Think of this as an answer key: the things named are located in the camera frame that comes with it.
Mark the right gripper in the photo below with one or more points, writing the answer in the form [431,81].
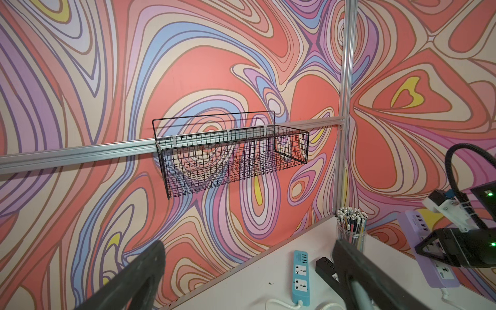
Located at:
[477,247]

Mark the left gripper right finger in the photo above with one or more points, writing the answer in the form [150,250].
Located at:
[363,283]

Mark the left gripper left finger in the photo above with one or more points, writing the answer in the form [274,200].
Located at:
[136,286]

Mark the black power strip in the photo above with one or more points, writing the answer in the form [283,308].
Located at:
[325,268]

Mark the blue power strip with cord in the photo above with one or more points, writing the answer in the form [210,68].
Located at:
[300,288]

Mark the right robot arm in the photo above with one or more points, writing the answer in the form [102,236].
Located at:
[461,188]

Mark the metal cup of pens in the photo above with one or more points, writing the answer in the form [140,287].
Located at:
[351,226]

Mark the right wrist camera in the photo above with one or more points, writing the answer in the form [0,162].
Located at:
[438,201]

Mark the black wire basket back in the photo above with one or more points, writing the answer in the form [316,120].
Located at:
[205,151]

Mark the aluminium frame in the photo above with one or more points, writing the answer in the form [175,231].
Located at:
[81,79]

